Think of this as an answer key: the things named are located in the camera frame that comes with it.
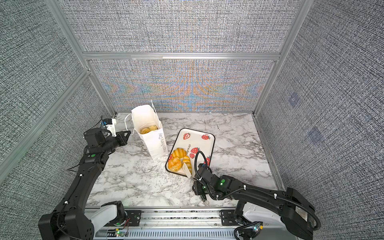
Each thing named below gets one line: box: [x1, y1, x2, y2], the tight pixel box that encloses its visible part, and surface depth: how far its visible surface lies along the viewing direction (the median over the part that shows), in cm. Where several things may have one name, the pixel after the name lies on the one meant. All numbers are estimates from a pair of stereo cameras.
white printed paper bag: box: [131, 100, 169, 160], surface depth 89 cm
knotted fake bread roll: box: [168, 157, 182, 172], surface depth 89 cm
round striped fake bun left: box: [171, 147, 187, 159], surface depth 95 cm
